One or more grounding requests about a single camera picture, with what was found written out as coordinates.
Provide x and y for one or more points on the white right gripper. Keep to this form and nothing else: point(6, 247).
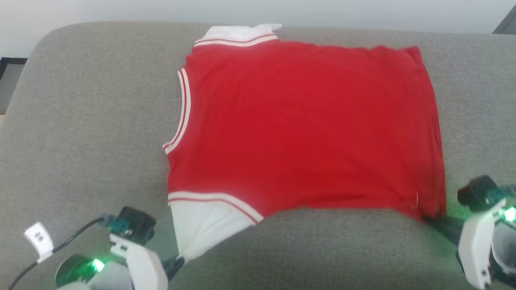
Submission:
point(477, 245)

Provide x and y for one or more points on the grey fabric sofa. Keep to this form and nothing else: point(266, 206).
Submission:
point(88, 141)

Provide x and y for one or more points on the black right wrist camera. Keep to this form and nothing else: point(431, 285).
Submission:
point(481, 193)

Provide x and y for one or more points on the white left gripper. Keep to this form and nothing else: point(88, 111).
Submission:
point(143, 264)

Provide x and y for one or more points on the red garment with white trim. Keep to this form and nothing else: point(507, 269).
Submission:
point(306, 129)

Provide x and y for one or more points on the black framed panel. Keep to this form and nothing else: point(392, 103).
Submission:
point(12, 80)

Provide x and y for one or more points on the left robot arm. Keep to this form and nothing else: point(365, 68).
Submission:
point(88, 274)

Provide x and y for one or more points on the grey slanted metal bar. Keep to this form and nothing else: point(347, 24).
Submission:
point(508, 22)

